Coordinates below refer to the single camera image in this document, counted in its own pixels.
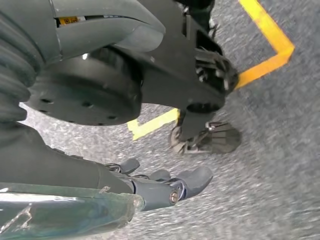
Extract yellow floor tape square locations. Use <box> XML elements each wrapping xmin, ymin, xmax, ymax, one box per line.
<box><xmin>127</xmin><ymin>0</ymin><xmax>296</xmax><ymax>142</ymax></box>

